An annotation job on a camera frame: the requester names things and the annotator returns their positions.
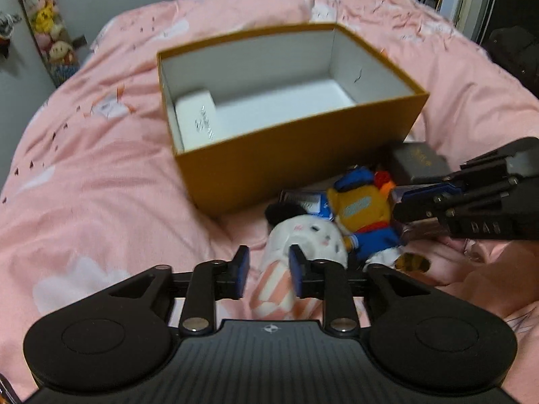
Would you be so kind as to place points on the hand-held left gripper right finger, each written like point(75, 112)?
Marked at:
point(296, 275)

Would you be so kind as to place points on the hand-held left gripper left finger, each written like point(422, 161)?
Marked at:
point(242, 271)

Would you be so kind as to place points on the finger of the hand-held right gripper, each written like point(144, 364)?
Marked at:
point(484, 166)
point(421, 208)

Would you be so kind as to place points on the white plush toy striped base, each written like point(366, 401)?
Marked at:
point(311, 235)

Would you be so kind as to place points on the duck plush toy blue outfit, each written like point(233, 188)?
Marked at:
point(362, 210)

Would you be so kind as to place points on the orange cardboard box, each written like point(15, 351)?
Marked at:
point(294, 151)

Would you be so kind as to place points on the dark grey small box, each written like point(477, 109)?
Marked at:
point(414, 162)

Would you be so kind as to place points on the yellow toy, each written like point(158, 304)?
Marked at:
point(412, 263)

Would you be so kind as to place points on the blue and white packet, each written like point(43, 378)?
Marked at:
point(311, 203)

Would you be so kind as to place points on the black bag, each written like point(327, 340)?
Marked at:
point(513, 54)

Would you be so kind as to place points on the small white box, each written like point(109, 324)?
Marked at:
point(196, 118)

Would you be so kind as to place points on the hanging plush toy organizer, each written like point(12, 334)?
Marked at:
point(46, 21)

